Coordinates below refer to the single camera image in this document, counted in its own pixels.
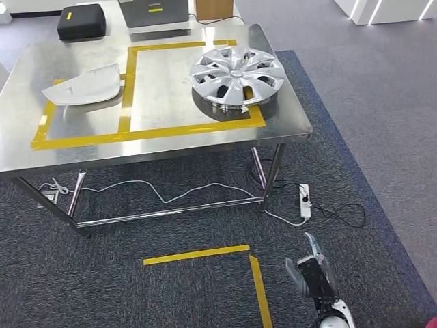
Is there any black zip case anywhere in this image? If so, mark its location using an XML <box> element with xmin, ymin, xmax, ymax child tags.
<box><xmin>57</xmin><ymin>3</ymin><xmax>106</xmax><ymax>42</ymax></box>

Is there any yellow floor tape line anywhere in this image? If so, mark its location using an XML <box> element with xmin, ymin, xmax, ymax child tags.
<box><xmin>143</xmin><ymin>244</ymin><xmax>251</xmax><ymax>267</ymax></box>
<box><xmin>248</xmin><ymin>254</ymin><xmax>274</xmax><ymax>328</ymax></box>

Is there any steel workbench table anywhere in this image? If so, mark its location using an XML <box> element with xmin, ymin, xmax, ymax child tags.
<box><xmin>0</xmin><ymin>23</ymin><xmax>312</xmax><ymax>239</ymax></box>

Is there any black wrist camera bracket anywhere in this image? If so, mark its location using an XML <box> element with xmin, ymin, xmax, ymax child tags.
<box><xmin>312</xmin><ymin>294</ymin><xmax>338</xmax><ymax>318</ymax></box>

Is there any grey laptop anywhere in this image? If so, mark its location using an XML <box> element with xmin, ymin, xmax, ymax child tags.
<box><xmin>118</xmin><ymin>0</ymin><xmax>189</xmax><ymax>29</ymax></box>

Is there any black cable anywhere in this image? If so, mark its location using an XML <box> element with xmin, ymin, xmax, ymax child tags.
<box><xmin>253</xmin><ymin>158</ymin><xmax>366</xmax><ymax>229</ymax></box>
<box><xmin>189</xmin><ymin>13</ymin><xmax>245</xmax><ymax>26</ymax></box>

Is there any white display plinth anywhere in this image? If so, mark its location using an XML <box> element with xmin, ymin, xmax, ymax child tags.
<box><xmin>332</xmin><ymin>0</ymin><xmax>437</xmax><ymax>26</ymax></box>

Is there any white table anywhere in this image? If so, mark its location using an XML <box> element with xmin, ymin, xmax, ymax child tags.
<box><xmin>73</xmin><ymin>0</ymin><xmax>245</xmax><ymax>36</ymax></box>

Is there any white cable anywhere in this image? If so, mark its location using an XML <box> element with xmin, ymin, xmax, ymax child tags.
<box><xmin>37</xmin><ymin>178</ymin><xmax>309</xmax><ymax>228</ymax></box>

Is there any brown cardboard box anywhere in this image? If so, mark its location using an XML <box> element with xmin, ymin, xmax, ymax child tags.
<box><xmin>194</xmin><ymin>0</ymin><xmax>235</xmax><ymax>21</ymax></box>

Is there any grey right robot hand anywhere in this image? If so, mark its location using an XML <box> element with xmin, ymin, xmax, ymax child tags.
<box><xmin>285</xmin><ymin>232</ymin><xmax>339</xmax><ymax>304</ymax></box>

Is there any white car mirror cover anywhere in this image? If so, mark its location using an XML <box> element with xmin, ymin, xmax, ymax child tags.
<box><xmin>42</xmin><ymin>63</ymin><xmax>121</xmax><ymax>107</ymax></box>

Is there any grey plastic wheel hubcap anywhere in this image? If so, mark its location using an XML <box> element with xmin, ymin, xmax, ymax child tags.
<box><xmin>189</xmin><ymin>45</ymin><xmax>287</xmax><ymax>114</ymax></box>

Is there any white power strip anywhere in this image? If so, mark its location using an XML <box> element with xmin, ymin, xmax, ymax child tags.
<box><xmin>299</xmin><ymin>183</ymin><xmax>312</xmax><ymax>222</ymax></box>

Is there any dark blue carpet mat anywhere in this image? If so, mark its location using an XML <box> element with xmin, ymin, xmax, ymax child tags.
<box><xmin>0</xmin><ymin>49</ymin><xmax>437</xmax><ymax>328</ymax></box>

